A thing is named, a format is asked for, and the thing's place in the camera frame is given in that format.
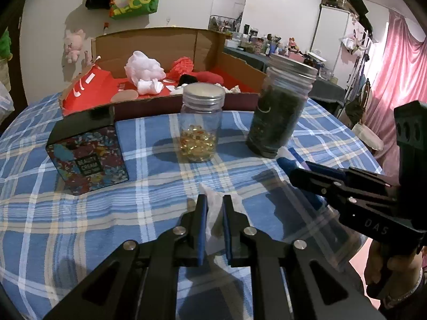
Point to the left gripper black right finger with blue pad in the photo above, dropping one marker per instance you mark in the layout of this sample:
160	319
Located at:
289	281

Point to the dark-clothed dresser table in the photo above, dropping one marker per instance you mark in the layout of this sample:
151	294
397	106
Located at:
322	90

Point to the wall mirror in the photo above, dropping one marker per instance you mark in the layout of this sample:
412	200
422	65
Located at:
226	15

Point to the colourful beauty cream box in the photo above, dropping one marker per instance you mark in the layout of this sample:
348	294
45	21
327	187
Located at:
84	148

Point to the tall glass jar dark contents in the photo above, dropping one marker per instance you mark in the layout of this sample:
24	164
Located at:
279	107

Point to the pink plush on wall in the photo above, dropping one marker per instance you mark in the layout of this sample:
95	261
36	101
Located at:
73	43

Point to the plastic bag on door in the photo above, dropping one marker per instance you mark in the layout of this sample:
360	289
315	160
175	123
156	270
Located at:
6	103

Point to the red knitted cloth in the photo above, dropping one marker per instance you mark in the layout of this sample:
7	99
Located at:
208	77

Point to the person's right hand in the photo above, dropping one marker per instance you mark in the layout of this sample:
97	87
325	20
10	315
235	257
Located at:
406	273

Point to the orange-handled mop stick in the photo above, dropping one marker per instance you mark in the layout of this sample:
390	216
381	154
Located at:
106	28

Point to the small glass jar yellow capsules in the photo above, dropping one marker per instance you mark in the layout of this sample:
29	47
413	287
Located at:
200	120

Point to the white mesh bath pouf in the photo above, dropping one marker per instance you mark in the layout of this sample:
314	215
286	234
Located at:
139	66

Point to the white cloth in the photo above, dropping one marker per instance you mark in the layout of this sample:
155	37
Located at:
149	87

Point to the pink curtain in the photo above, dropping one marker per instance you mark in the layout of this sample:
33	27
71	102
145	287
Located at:
402	77

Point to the red-lined cardboard box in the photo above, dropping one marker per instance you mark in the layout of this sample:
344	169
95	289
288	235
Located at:
105	75

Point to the white wardrobe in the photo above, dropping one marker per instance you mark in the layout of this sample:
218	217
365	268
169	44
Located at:
341	41

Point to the red mesh bath pouf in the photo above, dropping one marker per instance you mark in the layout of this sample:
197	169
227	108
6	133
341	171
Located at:
183	65

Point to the blue plaid tablecloth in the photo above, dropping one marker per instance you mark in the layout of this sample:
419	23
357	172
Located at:
64	209

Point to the green plush on door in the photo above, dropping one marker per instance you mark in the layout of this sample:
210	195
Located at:
5	43

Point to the round brown cardboard disc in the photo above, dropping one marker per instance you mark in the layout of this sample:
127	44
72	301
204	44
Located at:
125	95

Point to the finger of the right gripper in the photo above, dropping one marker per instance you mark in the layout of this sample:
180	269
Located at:
317	186
327	169

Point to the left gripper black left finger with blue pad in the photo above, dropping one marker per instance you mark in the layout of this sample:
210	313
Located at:
139	280

